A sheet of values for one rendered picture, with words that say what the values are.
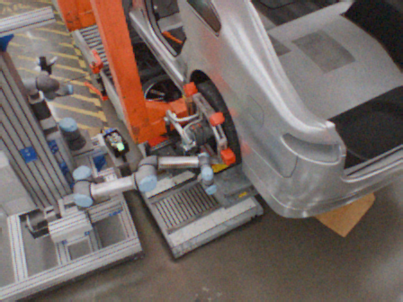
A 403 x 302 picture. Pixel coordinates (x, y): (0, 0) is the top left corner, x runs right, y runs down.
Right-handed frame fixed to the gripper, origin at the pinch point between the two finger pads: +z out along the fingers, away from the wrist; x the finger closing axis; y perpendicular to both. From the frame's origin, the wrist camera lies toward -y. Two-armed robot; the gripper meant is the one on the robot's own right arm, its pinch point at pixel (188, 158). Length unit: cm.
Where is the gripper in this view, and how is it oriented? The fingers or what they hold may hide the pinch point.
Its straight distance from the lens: 316.8
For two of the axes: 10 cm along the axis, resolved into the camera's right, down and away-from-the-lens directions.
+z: -4.8, -6.4, 6.0
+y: -0.7, -6.5, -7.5
